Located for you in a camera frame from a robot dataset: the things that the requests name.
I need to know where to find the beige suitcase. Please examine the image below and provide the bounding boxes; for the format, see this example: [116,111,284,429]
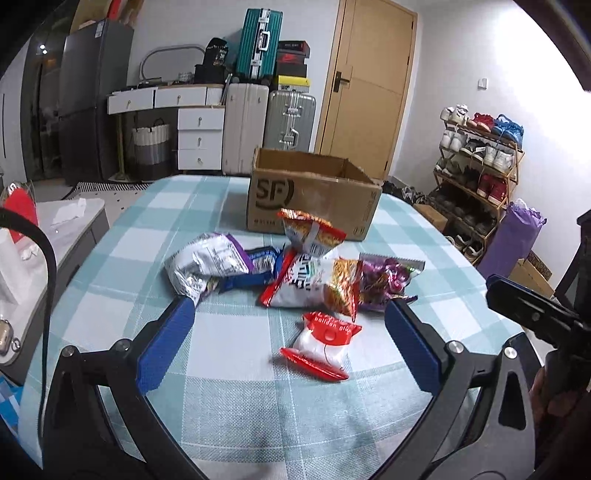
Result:
[223,83,269,176]

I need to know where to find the dark glass cabinet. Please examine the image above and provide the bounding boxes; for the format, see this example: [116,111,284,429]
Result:
[18,0,116,181]

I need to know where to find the red paper bag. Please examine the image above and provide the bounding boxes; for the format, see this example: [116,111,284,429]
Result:
[0,182,40,243]

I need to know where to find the white desk with drawers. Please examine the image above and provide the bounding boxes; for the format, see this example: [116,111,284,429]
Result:
[107,84,225,116]

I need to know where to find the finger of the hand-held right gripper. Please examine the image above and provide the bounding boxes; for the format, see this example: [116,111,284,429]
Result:
[486,274,591,344]

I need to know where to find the grey side table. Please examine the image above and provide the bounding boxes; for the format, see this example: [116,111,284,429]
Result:
[0,198,110,384]

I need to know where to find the teal checked tablecloth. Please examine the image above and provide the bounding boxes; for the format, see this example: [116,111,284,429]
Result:
[21,174,543,480]

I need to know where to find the pile of loose shoes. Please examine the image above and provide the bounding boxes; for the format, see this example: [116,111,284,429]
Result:
[383,180,432,206]

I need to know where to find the blue plastic bag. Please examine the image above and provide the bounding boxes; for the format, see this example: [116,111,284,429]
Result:
[0,374,24,435]

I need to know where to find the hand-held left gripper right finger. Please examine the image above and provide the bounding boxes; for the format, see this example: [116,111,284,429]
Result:
[384,298,543,480]

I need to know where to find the silver suitcase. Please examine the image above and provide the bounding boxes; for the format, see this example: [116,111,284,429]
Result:
[263,90,318,152]

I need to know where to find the teal suitcase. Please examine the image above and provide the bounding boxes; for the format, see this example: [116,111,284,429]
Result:
[235,8,282,84]

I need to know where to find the small red white snack packet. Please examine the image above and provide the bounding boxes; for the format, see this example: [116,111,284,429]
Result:
[279,311,363,381]

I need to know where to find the white drawer cabinet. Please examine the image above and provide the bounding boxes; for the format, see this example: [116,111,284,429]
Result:
[177,107,227,171]

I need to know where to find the black storage box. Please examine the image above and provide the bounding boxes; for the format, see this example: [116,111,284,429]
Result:
[194,65,227,85]

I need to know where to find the silver purple snack packet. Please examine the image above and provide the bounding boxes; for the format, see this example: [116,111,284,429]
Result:
[164,232,254,308]

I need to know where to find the large red white snack packet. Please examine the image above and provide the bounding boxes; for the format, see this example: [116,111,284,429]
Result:
[259,249,338,309]

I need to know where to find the brown cardboard box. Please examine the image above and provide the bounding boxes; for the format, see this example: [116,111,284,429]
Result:
[246,147,383,241]

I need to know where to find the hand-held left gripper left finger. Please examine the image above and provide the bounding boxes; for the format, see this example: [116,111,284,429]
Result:
[42,295,211,480]

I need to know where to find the grey refrigerator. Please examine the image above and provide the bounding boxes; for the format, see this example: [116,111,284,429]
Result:
[58,19,134,185]

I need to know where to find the purple bag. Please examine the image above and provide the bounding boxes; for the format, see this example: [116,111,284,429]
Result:
[475,198,548,280]

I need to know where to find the yellow shoe box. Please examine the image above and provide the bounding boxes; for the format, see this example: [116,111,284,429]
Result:
[272,76,311,92]

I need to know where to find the large brown cardboard carton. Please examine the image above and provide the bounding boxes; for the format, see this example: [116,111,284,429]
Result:
[508,251,555,298]

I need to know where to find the woven laundry basket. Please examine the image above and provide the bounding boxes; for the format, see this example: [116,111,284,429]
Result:
[131,119,172,178]

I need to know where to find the black bag with white label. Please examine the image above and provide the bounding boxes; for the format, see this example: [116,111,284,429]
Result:
[203,38,230,68]

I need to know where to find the rows of racked shoes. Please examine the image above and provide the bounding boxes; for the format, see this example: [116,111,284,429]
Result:
[434,105,525,259]

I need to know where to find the wooden shoe rack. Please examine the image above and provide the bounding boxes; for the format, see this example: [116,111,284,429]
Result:
[431,117,525,264]

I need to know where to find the blue snack packet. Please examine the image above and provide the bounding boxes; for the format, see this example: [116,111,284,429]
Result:
[217,247,284,294]

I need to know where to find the white dotted floor mat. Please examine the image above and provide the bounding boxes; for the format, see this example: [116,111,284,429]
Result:
[92,191,153,217]

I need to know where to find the black cable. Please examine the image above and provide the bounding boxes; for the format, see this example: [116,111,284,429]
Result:
[0,208,58,416]

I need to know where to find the white tissue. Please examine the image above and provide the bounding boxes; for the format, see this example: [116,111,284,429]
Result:
[50,198,88,227]

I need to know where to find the tan wooden door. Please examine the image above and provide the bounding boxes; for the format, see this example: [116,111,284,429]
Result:
[314,0,419,178]

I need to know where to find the person's right hand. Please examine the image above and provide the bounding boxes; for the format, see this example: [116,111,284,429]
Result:
[529,364,555,425]

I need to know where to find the small cardboard box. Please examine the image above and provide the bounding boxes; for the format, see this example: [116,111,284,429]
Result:
[413,203,448,232]

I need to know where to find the arched mirror frame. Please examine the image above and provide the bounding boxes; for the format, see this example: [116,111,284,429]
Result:
[140,44,206,86]

